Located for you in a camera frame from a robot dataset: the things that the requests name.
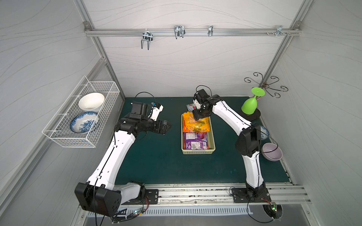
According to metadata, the yellow orange candy bag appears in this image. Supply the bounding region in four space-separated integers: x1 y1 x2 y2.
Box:
182 112 211 133

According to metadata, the purple candy bag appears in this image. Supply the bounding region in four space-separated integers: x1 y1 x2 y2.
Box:
183 132 209 150

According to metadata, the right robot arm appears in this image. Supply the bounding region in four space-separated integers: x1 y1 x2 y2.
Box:
192 89 267 199

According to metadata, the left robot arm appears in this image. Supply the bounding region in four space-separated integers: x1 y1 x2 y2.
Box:
74 118 172 217

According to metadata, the light green plastic basket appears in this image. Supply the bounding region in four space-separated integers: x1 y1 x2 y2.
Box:
181 116 216 154

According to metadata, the mint blossom candy bag front-up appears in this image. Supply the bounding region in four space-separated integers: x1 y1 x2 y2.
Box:
186 104 197 112

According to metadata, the green plastic wine glass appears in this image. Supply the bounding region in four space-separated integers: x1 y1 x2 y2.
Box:
241 87 265 115

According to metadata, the blue floral small bowl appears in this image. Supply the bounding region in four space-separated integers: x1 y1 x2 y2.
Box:
260 126 270 140

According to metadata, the black metal cup stand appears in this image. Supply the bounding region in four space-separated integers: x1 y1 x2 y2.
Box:
240 72 289 122

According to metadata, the white bowl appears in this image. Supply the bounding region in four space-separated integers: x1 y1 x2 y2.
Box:
78 92 105 113

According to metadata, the blue floral plate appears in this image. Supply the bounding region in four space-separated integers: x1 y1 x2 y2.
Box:
70 112 99 134

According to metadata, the metal single hook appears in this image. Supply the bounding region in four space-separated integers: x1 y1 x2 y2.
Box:
207 25 214 37

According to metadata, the metal double hook middle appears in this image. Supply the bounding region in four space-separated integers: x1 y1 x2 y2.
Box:
173 25 186 39

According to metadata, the metal double hook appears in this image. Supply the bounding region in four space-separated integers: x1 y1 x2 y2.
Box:
173 25 186 39
141 31 153 50

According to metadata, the lilac bowl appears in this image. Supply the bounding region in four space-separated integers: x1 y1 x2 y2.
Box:
262 143 283 162

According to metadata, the metal double hook left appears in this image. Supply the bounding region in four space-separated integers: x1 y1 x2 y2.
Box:
141 31 153 50

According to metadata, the metal hook right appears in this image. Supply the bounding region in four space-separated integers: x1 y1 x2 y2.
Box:
266 25 291 37

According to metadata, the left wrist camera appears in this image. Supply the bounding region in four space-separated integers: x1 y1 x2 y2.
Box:
129 102 164 121

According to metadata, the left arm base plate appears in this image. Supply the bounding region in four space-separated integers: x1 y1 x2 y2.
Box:
122 188 159 205

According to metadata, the black cable right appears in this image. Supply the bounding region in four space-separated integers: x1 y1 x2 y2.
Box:
228 185 275 225

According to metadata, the white wire wall basket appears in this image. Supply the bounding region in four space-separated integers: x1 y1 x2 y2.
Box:
42 77 120 148

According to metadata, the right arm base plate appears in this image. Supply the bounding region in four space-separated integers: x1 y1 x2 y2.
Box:
229 187 272 203

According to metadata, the black cable bundle left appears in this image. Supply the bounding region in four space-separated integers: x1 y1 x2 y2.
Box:
110 194 150 224

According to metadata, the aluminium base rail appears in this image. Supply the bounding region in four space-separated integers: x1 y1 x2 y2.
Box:
79 183 312 208

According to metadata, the aluminium top rail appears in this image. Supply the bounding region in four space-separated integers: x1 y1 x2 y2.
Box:
85 28 302 38

